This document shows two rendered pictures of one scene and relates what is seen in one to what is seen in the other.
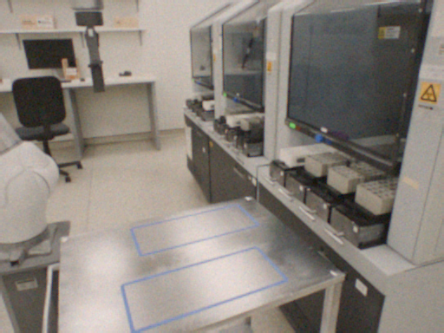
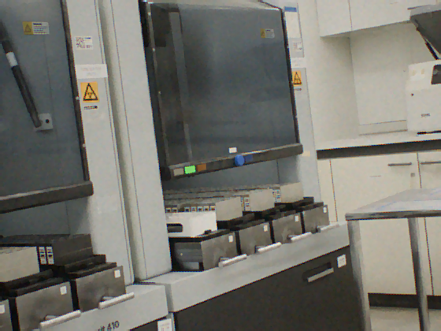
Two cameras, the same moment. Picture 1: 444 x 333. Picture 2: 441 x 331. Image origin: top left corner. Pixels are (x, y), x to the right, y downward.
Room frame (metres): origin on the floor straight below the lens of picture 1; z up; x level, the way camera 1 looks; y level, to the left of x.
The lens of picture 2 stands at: (2.43, 1.48, 1.09)
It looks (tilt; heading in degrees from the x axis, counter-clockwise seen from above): 3 degrees down; 236
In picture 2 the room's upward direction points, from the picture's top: 7 degrees counter-clockwise
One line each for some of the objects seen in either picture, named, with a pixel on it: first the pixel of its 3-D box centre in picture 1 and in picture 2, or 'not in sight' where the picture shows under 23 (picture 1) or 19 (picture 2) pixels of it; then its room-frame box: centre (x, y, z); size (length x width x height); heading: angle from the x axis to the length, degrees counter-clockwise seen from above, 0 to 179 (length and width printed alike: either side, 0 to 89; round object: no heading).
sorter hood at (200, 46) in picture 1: (229, 43); not in sight; (2.83, -0.11, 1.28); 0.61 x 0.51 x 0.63; 17
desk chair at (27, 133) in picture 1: (43, 127); not in sight; (3.25, 1.76, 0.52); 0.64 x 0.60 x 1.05; 37
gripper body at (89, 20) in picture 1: (90, 29); not in sight; (1.02, 0.36, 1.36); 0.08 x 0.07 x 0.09; 17
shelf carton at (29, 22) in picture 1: (37, 22); not in sight; (4.11, 2.03, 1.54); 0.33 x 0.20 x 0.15; 115
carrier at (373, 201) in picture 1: (370, 199); (289, 194); (0.90, -0.46, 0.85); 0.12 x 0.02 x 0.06; 16
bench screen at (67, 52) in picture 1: (52, 60); not in sight; (4.09, 1.93, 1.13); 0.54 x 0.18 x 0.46; 101
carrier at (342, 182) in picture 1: (339, 180); (259, 202); (1.05, -0.42, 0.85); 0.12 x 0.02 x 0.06; 17
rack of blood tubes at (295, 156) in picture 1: (315, 154); (161, 227); (1.37, -0.42, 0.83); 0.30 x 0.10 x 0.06; 107
